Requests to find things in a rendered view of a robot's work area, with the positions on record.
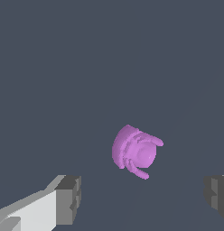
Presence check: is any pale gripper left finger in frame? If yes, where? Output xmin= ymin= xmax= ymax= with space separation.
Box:
xmin=0 ymin=174 xmax=82 ymax=231

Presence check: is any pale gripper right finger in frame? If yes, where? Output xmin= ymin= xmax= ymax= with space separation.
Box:
xmin=203 ymin=174 xmax=224 ymax=223

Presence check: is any purple rounded toy object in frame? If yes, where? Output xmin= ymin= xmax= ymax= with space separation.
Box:
xmin=111 ymin=124 xmax=164 ymax=180

